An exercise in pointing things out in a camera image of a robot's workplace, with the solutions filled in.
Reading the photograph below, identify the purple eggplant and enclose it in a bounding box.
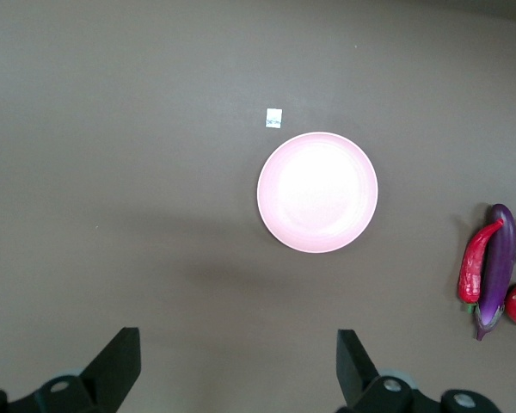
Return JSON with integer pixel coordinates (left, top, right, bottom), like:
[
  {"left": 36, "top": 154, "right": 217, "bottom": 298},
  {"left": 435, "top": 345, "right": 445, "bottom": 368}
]
[{"left": 474, "top": 203, "right": 516, "bottom": 342}]

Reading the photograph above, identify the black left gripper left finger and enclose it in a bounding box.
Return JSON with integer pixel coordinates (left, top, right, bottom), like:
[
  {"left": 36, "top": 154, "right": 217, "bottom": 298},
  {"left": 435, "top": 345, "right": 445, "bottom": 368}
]
[{"left": 0, "top": 326, "right": 142, "bottom": 413}]

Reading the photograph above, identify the pink round plate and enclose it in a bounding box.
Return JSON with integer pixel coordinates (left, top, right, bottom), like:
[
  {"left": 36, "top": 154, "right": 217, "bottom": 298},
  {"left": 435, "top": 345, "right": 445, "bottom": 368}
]
[{"left": 256, "top": 132, "right": 379, "bottom": 254}]

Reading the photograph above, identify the brown table cover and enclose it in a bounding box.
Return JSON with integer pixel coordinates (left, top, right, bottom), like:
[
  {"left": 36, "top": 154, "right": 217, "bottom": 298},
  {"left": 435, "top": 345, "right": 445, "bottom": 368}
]
[{"left": 0, "top": 0, "right": 516, "bottom": 413}]

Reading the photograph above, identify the red chili pepper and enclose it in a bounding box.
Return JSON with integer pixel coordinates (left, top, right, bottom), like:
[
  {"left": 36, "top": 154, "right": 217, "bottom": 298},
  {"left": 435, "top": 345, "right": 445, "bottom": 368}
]
[{"left": 457, "top": 218, "right": 505, "bottom": 313}]

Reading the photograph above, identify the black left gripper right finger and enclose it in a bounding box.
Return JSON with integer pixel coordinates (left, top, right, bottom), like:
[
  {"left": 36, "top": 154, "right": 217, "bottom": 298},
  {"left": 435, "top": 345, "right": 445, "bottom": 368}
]
[{"left": 335, "top": 329, "right": 500, "bottom": 413}]

